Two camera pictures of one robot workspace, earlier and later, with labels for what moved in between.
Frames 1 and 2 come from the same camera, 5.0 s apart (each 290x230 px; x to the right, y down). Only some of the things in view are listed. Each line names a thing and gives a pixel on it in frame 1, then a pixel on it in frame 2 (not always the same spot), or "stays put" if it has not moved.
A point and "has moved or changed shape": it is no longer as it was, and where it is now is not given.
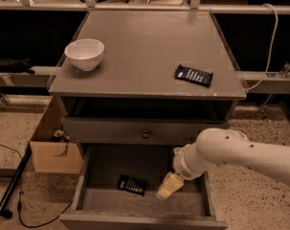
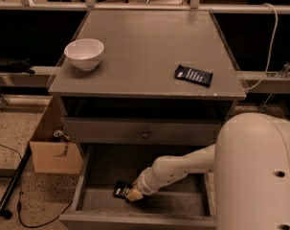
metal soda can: (57, 133) stays put
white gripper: (182, 166) -> (146, 183)
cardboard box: (50, 155) stays put
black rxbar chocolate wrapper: (132, 185) has moved or changed shape
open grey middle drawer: (100, 205) stays put
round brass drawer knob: (145, 134) stays put
